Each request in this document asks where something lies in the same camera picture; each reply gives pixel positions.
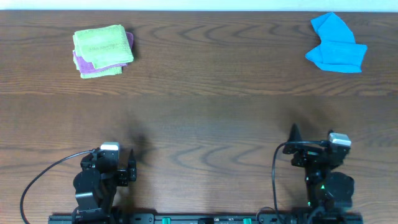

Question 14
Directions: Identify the left black cable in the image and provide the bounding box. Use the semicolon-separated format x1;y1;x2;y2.
19;149;96;224

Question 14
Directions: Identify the bottom green folded towel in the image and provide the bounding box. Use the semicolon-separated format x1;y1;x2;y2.
73;57;123;79

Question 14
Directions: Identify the top green folded towel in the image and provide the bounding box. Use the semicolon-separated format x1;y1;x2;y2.
73;25;134;69

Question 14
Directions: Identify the green folded towel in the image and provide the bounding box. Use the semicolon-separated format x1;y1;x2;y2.
73;57;123;79
73;25;134;69

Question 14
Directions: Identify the right black cable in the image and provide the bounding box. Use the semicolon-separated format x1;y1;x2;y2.
256;140;326;224

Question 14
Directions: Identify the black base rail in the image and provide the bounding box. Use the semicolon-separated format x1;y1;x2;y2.
47;213;364;224

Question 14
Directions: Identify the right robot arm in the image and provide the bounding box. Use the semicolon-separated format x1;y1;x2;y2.
282;124;354;223

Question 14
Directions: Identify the purple folded towel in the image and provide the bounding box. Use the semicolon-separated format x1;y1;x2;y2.
73;35;127;78

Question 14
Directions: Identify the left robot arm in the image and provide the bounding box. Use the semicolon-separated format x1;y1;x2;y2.
72;148;137;224

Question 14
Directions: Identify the blue cloth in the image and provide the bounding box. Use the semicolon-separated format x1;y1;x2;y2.
305;12;368;73

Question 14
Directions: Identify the black cable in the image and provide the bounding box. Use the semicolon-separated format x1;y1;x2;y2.
19;149;96;224
256;140;326;224

